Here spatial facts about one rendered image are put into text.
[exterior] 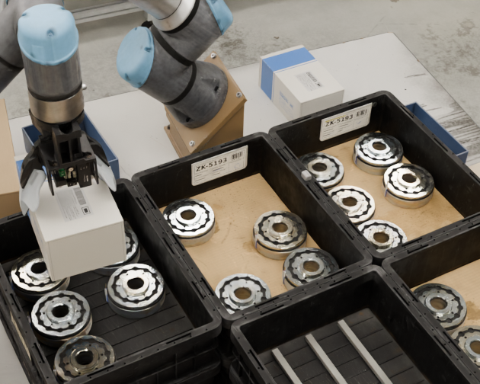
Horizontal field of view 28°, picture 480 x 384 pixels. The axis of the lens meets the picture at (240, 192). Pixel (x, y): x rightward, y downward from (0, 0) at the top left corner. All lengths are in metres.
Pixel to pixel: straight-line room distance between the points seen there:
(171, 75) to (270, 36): 1.84
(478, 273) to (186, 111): 0.71
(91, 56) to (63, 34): 2.45
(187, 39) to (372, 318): 0.67
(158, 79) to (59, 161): 0.66
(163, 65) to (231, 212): 0.34
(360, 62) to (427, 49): 1.34
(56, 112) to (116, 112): 1.01
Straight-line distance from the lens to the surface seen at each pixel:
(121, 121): 2.30
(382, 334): 1.72
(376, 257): 1.70
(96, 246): 1.46
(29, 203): 1.46
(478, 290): 1.82
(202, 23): 1.94
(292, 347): 1.68
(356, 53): 2.54
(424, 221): 1.92
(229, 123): 2.08
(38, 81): 1.30
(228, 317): 1.58
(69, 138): 1.34
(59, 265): 1.47
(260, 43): 3.77
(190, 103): 2.06
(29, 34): 1.26
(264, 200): 1.91
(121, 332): 1.70
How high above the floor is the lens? 2.17
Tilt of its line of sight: 44 degrees down
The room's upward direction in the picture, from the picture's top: 2 degrees clockwise
